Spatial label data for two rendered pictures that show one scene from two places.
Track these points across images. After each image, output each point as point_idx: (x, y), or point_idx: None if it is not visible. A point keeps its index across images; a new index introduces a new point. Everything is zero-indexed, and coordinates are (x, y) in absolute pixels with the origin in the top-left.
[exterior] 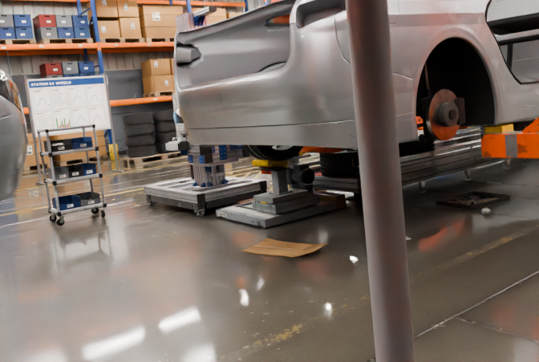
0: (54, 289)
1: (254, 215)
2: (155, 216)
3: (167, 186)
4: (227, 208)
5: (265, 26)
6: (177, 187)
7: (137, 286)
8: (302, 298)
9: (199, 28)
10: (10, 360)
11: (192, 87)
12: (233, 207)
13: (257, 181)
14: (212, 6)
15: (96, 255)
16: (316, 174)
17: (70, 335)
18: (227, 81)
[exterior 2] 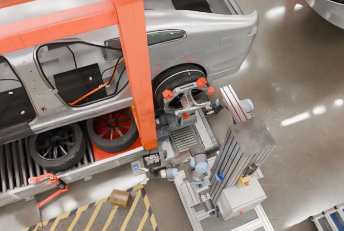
0: (291, 63)
1: (198, 110)
2: (263, 187)
3: (258, 221)
4: (210, 144)
5: (183, 38)
6: (248, 217)
7: (257, 50)
8: None
9: (241, 15)
10: (284, 18)
11: (243, 14)
12: (206, 144)
13: (180, 171)
14: (225, 86)
15: (285, 102)
16: (139, 144)
17: (272, 25)
18: None
